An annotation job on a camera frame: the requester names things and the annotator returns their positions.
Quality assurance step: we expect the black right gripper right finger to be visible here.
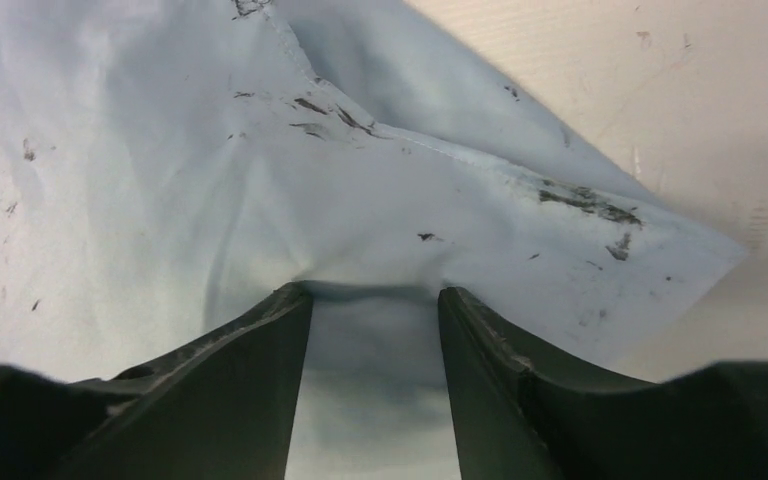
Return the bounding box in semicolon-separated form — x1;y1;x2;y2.
438;287;768;479

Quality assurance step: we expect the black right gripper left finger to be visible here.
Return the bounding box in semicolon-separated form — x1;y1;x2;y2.
0;283;313;479

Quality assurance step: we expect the light blue pillowcase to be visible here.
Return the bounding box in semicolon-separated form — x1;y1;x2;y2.
0;1;746;479

